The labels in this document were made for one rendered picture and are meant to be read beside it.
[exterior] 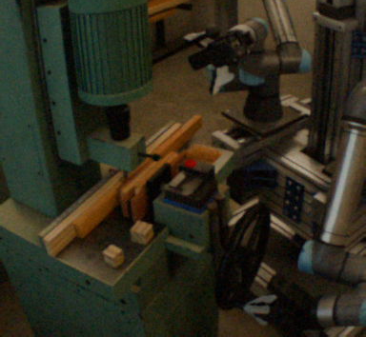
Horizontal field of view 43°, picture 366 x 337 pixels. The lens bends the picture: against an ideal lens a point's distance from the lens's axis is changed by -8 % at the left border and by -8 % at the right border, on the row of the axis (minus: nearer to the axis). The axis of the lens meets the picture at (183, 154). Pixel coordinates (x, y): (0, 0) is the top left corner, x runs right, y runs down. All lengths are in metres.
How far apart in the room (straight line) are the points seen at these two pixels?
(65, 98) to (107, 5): 0.29
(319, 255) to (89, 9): 0.71
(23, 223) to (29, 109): 0.37
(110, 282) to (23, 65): 0.55
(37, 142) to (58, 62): 0.24
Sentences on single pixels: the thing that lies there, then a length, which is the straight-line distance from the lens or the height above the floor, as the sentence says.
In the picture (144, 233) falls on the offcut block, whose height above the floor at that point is 0.93.
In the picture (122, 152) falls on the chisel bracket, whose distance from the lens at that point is 1.19.
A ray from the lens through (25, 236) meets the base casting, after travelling 1.39.
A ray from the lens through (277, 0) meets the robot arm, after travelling 1.53.
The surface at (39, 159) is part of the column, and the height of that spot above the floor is 1.01.
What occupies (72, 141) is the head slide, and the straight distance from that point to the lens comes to 1.23.
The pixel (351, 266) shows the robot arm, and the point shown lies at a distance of 1.08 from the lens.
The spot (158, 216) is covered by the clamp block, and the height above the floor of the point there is 0.92.
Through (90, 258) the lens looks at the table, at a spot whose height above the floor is 0.90.
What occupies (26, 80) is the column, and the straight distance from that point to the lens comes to 1.20.
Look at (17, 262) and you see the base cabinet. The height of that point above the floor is 0.66.
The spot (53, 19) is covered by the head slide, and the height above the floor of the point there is 1.39.
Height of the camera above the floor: 1.67
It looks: 32 degrees down
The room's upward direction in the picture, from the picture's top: 3 degrees counter-clockwise
